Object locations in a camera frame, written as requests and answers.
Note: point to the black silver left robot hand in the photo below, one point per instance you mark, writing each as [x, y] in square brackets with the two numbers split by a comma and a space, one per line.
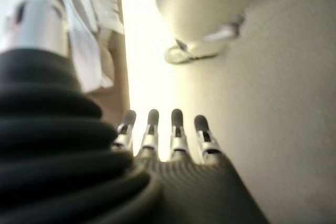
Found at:
[65, 161]

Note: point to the white duvet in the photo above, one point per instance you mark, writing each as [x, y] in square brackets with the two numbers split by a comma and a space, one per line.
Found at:
[89, 24]

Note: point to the silver robot foot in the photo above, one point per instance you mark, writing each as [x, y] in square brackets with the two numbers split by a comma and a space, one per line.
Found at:
[194, 48]

